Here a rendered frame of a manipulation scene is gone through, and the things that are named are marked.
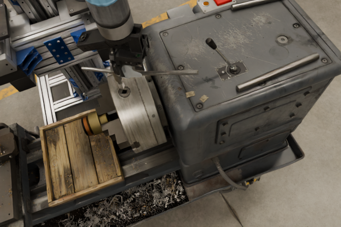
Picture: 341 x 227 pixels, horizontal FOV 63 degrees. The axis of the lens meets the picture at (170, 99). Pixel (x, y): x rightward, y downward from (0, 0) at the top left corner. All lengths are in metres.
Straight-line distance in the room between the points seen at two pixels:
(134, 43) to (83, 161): 0.74
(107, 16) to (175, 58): 0.44
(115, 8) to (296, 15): 0.73
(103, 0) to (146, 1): 2.60
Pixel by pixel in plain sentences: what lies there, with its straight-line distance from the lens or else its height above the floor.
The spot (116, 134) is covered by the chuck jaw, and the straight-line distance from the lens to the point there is 0.99.
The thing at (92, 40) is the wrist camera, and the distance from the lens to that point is 0.67.
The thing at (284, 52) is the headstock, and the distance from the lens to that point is 0.98.
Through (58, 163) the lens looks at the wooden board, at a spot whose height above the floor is 0.88.
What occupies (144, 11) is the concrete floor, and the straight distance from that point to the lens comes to 3.00.
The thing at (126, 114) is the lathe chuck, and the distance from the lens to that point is 0.90.
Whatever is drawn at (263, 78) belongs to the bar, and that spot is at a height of 1.27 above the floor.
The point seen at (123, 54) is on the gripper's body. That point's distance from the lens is 0.66.
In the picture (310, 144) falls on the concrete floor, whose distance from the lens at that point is 2.27.
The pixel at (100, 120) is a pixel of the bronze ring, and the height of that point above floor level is 1.11.
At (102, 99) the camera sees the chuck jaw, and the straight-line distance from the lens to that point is 1.02.
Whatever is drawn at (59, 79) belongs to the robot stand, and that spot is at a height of 0.23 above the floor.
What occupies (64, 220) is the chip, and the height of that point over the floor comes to 0.57.
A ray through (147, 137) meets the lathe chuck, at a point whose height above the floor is 1.13.
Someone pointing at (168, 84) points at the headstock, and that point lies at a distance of 0.89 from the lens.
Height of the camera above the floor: 1.99
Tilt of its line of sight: 60 degrees down
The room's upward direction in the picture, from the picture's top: 11 degrees counter-clockwise
